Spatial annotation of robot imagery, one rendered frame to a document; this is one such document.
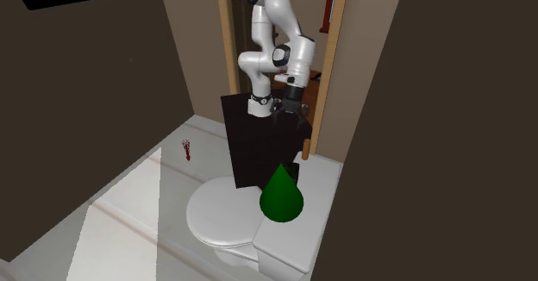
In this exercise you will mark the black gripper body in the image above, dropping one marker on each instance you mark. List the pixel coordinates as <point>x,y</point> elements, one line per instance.
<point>292,97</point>

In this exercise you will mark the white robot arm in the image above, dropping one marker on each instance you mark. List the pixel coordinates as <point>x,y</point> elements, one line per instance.
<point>262,24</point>

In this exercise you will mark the orange cylinder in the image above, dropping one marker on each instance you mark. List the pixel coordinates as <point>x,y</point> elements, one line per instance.
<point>306,150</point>

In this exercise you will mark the dark robot stand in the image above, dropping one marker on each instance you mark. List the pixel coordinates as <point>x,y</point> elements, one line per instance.
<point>256,150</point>

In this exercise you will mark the green teardrop-shaped object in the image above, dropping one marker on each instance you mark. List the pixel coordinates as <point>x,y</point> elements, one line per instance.
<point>280,200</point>

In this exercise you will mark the small dark red object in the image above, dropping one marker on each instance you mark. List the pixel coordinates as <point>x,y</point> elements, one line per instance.
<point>186,149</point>

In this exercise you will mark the white toilet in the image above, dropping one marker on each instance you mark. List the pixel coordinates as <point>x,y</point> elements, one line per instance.
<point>218,213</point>

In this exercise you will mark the wooden door frame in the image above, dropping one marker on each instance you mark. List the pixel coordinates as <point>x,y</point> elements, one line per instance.
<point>332,61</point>

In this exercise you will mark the red wall hanging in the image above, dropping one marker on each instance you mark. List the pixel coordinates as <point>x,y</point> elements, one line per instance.
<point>328,7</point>

